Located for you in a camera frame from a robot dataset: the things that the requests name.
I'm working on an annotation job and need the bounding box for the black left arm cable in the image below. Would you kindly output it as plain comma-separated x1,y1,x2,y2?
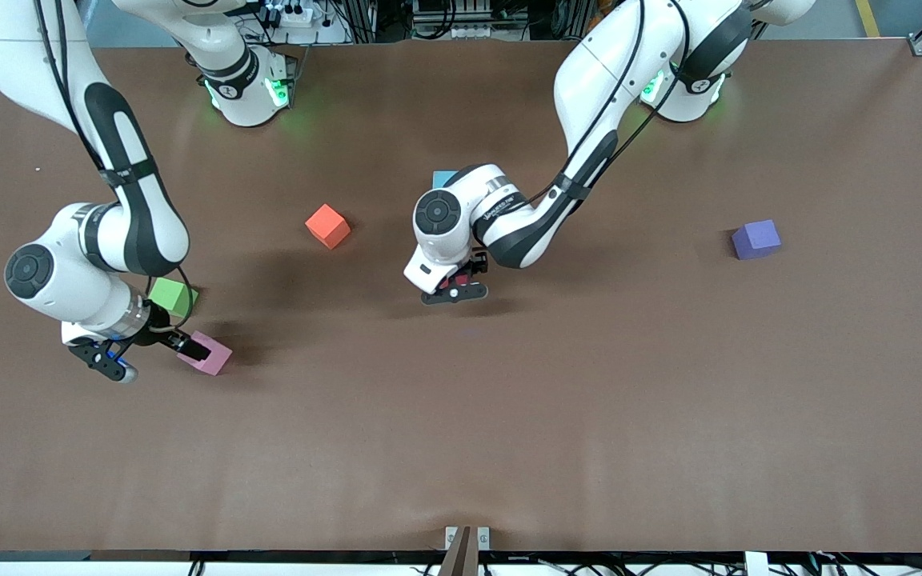
541,0,698,201

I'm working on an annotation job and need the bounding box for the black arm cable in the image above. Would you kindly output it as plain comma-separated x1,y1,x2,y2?
541,0,698,201
33,0,195,337

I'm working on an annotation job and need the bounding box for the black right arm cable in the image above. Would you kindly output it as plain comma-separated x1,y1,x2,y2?
33,0,195,337

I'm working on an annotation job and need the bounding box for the white electronics box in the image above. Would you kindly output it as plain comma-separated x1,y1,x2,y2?
411,0,496,40

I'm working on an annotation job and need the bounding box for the green foam cube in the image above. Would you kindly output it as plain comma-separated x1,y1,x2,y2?
148,276,200,320

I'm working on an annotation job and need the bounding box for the pink foam cube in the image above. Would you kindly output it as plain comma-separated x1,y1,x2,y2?
176,330,234,377

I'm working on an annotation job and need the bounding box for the purple foam cube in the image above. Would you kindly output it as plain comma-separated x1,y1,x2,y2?
731,219,783,262

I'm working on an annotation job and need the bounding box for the orange foam cube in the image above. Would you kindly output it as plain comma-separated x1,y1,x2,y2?
304,203,352,250

